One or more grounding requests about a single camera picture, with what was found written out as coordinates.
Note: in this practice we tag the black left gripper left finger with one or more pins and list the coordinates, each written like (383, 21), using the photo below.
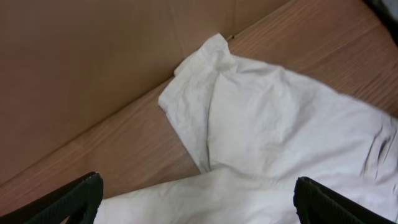
(76, 202)

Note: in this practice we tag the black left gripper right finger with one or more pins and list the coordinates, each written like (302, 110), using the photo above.
(317, 204)

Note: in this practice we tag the beige shorts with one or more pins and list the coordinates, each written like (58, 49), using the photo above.
(253, 129)

